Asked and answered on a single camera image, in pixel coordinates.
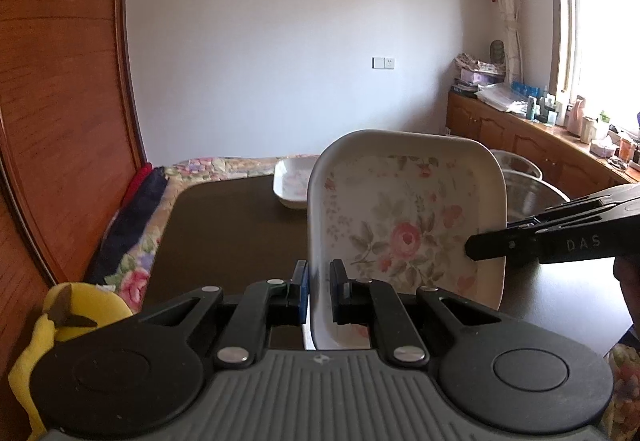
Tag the window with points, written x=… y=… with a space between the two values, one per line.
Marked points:
x=610 y=41

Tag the floral blanket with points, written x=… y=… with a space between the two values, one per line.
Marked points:
x=215 y=167

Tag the large floral square plate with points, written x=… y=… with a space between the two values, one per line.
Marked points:
x=400 y=221

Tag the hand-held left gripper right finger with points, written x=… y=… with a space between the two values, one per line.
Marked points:
x=343 y=293

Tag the white wall switch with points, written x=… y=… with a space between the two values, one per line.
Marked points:
x=383 y=63

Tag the stainless steel bowl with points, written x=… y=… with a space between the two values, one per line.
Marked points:
x=535 y=201
x=515 y=163

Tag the person's right hand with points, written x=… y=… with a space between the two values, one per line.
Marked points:
x=629 y=283

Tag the red cloth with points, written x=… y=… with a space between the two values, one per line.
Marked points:
x=137 y=183

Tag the pale pink jug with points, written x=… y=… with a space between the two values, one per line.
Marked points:
x=579 y=118

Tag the wooden cabinet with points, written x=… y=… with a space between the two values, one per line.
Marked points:
x=505 y=133

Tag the wooden wardrobe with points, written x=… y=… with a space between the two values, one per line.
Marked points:
x=55 y=96

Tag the stack of papers and books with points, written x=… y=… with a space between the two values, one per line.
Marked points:
x=475 y=71

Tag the dark figurine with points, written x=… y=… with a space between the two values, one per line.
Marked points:
x=497 y=51

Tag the small floral square plate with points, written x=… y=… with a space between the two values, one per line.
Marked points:
x=295 y=183

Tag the dark blue cloth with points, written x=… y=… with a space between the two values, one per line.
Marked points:
x=135 y=221

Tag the clear plastic bag of papers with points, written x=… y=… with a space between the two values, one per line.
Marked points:
x=500 y=97

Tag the blue boxes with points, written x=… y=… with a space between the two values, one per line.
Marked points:
x=525 y=88

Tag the white bottle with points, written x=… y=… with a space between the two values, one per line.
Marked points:
x=530 y=107

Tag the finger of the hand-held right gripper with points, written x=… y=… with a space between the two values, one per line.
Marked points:
x=565 y=212
x=505 y=245

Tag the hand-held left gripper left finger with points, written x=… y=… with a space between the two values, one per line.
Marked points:
x=300 y=292

